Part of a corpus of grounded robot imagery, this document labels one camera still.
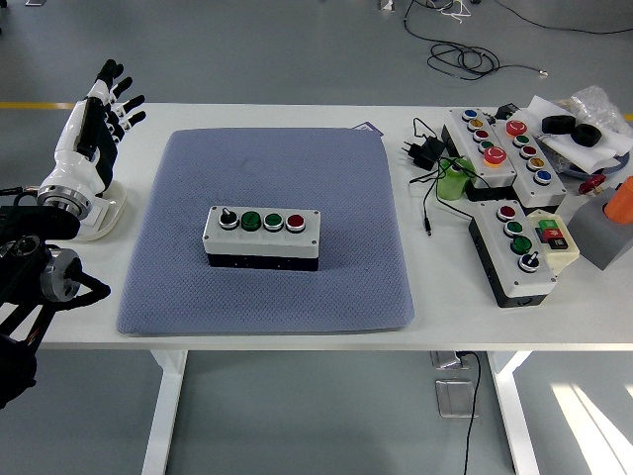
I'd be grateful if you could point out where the clear bubble wrap bag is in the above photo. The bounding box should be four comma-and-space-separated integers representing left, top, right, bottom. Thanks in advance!
558, 84, 633, 144

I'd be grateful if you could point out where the black power adapter plug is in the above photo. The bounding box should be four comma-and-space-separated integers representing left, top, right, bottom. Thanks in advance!
400, 137, 446, 172

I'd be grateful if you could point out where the white shallow dish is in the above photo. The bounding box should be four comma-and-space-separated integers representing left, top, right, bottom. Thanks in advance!
73, 181, 129, 242

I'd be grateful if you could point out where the cream green-red push switch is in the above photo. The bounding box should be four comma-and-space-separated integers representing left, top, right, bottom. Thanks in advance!
524, 208, 581, 277

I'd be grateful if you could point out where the four-button control box, blue-ringed selector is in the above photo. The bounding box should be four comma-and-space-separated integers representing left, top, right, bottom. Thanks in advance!
468, 198, 558, 310

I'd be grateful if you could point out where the white foam sheet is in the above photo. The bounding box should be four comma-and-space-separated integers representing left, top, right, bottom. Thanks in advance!
523, 94, 633, 174

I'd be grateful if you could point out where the green plastic bottle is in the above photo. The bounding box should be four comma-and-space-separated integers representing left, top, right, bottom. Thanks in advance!
435, 155, 476, 203

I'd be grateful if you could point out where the white floor cord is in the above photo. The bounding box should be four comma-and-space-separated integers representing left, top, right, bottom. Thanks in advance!
434, 0, 476, 25

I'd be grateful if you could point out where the four-button control box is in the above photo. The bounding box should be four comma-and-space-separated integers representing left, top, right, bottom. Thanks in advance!
201, 205, 321, 273
468, 198, 558, 310

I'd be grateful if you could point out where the orange cylinder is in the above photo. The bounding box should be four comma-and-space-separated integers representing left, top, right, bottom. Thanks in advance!
602, 175, 633, 225

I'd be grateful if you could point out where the long black floor cable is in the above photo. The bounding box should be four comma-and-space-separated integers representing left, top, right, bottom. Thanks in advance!
494, 0, 633, 36

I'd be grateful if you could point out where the coiled black floor cable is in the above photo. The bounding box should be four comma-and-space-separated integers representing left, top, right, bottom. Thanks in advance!
403, 0, 550, 80

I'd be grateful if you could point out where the grey block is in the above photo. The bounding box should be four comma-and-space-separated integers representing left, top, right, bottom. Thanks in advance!
566, 186, 633, 271

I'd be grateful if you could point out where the blue-grey woven mat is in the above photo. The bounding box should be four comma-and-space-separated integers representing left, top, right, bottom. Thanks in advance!
116, 127, 415, 337

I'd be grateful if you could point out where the five-button box, red mushroom button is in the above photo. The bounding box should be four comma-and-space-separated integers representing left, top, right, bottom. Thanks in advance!
489, 118, 568, 209

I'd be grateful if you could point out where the black cable under table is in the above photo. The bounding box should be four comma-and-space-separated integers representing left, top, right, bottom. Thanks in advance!
457, 349, 482, 475

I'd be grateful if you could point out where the black adapter cord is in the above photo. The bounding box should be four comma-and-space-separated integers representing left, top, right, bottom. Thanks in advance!
407, 116, 479, 237

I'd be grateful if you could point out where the blue round plate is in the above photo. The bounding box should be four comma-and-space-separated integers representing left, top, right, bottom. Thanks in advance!
563, 150, 633, 179

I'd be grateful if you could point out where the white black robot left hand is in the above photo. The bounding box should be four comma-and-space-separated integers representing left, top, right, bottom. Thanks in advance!
38, 58, 147, 200

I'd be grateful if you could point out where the red mushroom knob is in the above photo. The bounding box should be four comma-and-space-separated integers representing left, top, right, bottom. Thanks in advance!
579, 173, 607, 195

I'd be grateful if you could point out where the five-button box, large red stop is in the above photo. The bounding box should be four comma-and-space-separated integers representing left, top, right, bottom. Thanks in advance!
441, 107, 518, 192

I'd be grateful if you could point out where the black foam ring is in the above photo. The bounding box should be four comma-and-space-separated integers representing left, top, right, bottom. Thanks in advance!
572, 124, 601, 147
540, 114, 578, 135

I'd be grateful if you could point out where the white table leg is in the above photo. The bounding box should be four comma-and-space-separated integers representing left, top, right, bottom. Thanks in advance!
141, 349, 189, 475
487, 349, 541, 475

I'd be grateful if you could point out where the metal floor socket plate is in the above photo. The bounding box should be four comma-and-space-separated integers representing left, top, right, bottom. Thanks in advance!
434, 378, 480, 420
429, 349, 470, 370

